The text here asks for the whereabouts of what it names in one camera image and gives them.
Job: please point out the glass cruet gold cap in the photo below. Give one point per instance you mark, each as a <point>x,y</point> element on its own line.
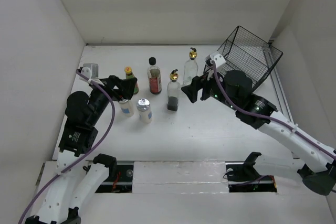
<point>190,67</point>

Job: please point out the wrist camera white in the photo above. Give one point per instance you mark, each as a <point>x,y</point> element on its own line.
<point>88,71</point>
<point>215,58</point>

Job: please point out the metal base rail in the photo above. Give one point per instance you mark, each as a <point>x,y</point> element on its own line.
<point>181,178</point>

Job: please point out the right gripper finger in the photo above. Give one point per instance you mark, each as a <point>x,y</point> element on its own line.
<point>199,81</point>
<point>191,91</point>

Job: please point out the black wire basket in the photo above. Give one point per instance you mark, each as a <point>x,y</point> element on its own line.
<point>246,52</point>

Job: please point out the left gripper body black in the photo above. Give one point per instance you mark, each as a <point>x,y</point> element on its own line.
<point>100,98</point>

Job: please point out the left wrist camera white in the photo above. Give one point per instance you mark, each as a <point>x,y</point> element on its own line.
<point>88,71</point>

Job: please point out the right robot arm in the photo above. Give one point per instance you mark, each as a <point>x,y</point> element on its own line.
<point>315,165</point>

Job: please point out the yellow cap chili sauce bottle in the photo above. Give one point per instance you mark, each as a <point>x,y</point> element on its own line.
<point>130,75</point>

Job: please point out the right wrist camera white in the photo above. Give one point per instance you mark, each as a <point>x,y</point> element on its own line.
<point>215,58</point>

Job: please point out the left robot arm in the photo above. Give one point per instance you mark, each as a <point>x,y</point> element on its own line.
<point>74,184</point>

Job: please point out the black cap red label bottle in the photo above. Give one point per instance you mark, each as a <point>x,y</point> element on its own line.
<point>154,77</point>

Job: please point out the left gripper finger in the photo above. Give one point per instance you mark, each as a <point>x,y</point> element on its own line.
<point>125,88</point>
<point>112,83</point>

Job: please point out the dark sauce glass cruet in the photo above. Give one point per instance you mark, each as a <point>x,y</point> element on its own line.
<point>173,90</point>

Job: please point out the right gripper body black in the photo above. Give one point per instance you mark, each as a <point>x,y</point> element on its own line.
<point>216,90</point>

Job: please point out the white jar silver lid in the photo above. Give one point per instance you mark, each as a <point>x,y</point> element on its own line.
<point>144,110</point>
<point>127,108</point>

